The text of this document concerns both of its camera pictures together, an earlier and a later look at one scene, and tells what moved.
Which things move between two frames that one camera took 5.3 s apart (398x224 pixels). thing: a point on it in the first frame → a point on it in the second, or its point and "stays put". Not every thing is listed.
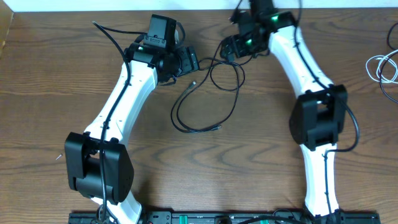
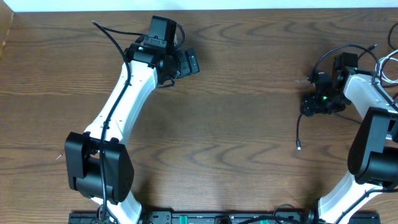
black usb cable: [194, 85] → [365, 51]
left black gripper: [189, 61] stays put
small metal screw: [58, 157] stays put
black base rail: [229, 217] stays put
